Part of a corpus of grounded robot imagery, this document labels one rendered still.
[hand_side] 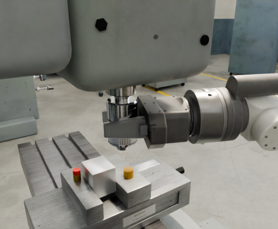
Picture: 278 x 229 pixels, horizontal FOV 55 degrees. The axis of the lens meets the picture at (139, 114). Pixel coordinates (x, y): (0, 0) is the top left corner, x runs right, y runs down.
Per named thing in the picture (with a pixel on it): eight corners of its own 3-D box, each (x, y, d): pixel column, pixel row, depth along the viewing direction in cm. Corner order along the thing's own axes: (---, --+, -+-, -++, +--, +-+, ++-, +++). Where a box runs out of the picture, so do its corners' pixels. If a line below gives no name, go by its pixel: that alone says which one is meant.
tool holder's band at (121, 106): (115, 113, 37) (115, 106, 37) (101, 103, 41) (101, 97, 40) (143, 107, 39) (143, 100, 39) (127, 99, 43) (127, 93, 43)
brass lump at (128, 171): (130, 172, 59) (130, 165, 58) (135, 176, 57) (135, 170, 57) (121, 175, 58) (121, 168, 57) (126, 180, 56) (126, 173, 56)
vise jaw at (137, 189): (117, 166, 69) (116, 153, 67) (151, 198, 57) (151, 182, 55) (96, 174, 65) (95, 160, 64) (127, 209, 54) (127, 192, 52)
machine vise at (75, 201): (153, 175, 77) (154, 141, 73) (190, 204, 66) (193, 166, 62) (27, 225, 59) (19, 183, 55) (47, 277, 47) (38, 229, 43)
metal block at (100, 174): (104, 177, 61) (102, 155, 59) (116, 191, 57) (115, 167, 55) (82, 185, 59) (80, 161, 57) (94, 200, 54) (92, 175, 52)
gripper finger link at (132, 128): (102, 119, 38) (145, 116, 39) (104, 139, 39) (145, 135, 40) (103, 123, 36) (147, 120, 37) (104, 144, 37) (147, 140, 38)
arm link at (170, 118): (136, 82, 46) (201, 78, 47) (136, 132, 49) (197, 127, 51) (151, 105, 34) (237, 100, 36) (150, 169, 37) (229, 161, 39)
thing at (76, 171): (79, 176, 58) (78, 166, 57) (82, 180, 56) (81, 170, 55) (72, 178, 57) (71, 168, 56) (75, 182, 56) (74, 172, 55)
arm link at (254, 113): (199, 119, 49) (255, 115, 51) (223, 161, 41) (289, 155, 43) (211, 63, 43) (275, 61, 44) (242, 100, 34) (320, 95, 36)
